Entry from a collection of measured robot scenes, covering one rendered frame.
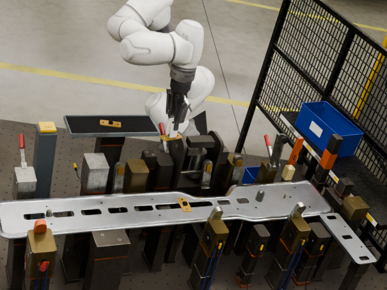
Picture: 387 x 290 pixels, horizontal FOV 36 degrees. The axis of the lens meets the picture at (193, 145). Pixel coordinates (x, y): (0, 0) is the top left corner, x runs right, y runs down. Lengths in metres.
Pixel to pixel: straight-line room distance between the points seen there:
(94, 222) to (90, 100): 2.79
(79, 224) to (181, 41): 0.74
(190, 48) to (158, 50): 0.12
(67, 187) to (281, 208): 0.99
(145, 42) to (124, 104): 3.00
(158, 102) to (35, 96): 2.08
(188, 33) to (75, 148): 1.24
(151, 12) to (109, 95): 2.54
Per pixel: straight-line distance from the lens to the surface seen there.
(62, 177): 2.86
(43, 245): 1.99
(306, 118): 3.01
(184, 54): 2.02
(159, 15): 2.58
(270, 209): 2.48
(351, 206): 2.60
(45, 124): 2.37
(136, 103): 4.98
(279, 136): 2.56
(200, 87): 2.96
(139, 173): 2.32
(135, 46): 1.95
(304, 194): 2.65
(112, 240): 2.08
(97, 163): 2.28
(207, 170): 2.45
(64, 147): 3.06
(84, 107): 4.80
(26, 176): 2.26
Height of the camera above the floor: 2.44
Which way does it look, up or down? 32 degrees down
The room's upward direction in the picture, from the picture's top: 15 degrees clockwise
